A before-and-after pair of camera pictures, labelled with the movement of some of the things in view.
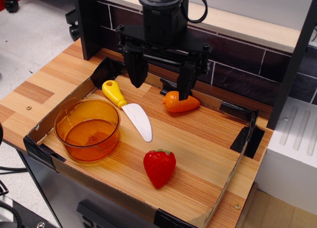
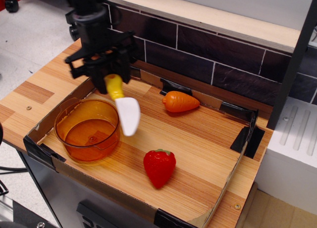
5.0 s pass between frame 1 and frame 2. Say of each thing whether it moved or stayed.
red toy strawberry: stayed
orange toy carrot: stayed
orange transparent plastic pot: stayed
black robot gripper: moved
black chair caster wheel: stayed
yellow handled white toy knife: moved
